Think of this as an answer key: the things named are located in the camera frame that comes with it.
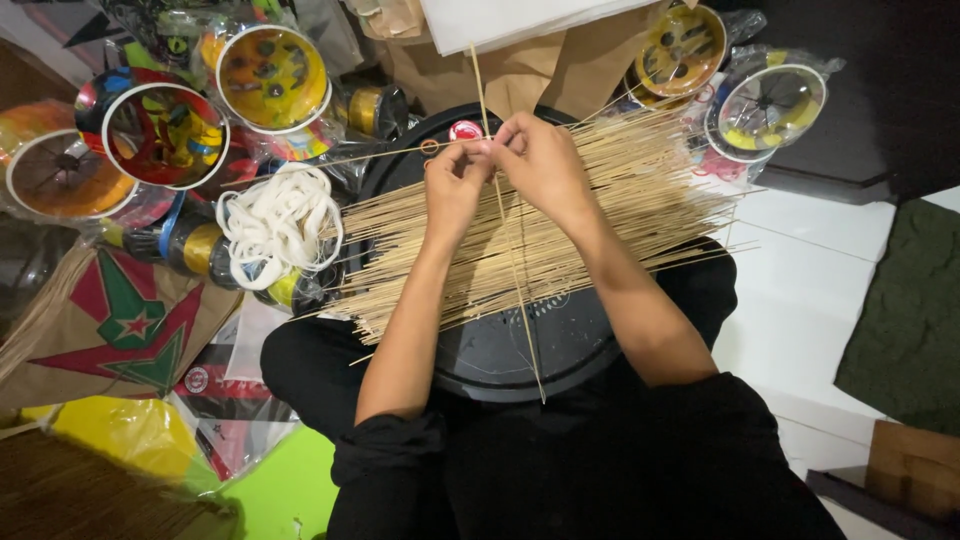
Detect clear yellow kite spool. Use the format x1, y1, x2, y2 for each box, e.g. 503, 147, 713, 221
703, 63, 829, 165

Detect red blue kite spool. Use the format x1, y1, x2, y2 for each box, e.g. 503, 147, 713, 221
75, 67, 232, 192

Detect long thick bamboo stick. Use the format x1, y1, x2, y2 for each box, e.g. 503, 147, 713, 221
468, 42, 547, 405

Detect small black gold-thread spool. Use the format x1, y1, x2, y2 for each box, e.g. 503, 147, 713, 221
341, 83, 411, 141

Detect black round plastic tray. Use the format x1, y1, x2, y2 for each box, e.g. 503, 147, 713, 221
355, 102, 625, 405

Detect stack of brown paper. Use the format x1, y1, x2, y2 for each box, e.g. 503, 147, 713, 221
345, 0, 676, 123

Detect white string bundle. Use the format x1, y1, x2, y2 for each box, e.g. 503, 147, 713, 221
215, 162, 345, 293

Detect pile of bamboo sticks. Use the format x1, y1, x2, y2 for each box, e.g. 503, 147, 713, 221
315, 103, 760, 367

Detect black gold-thread spool blue band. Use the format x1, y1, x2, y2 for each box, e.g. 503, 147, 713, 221
121, 212, 243, 291

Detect person's left hand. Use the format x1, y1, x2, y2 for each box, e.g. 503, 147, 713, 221
423, 138, 497, 238

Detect brown cardboard box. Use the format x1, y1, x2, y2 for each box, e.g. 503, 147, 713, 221
864, 419, 960, 520

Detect yellow white-rimmed kite spool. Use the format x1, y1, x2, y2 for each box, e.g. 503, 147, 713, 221
214, 24, 335, 137

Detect person's black clothing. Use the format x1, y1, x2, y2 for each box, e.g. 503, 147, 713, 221
259, 237, 849, 540

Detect white paper sheet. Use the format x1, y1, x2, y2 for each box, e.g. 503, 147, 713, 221
418, 0, 663, 58

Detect black yellow-thread spool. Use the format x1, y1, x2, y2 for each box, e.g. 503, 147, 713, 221
253, 264, 342, 317

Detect brown star-print paper kite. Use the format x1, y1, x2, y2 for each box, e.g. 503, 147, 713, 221
0, 243, 246, 411

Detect long thin bamboo stick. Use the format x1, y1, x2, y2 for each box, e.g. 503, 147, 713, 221
223, 96, 655, 187

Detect red black kite in plastic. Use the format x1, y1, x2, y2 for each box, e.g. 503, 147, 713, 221
171, 313, 303, 483

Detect bright green paper sheet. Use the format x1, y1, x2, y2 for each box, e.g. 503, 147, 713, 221
217, 423, 340, 540

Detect orange kite spool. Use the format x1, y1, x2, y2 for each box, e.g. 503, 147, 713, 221
0, 101, 141, 222

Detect red rubber bands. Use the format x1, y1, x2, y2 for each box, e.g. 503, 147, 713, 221
693, 146, 751, 185

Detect person's right hand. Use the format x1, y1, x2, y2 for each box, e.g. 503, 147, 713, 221
489, 111, 603, 228

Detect dark green mat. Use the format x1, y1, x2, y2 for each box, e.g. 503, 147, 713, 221
833, 198, 960, 438

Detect brown stick bundle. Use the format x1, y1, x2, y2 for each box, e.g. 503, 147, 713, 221
0, 426, 243, 540

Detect yellow black kite spool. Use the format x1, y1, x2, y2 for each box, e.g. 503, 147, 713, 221
628, 3, 729, 106

